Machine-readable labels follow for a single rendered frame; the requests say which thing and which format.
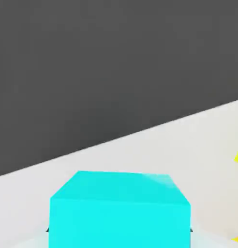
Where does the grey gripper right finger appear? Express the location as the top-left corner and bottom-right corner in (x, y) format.
(190, 227), (226, 248)

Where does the small cyan cube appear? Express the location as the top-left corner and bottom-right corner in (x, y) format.
(48, 170), (192, 248)

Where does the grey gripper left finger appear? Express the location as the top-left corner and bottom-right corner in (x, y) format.
(16, 226), (50, 248)

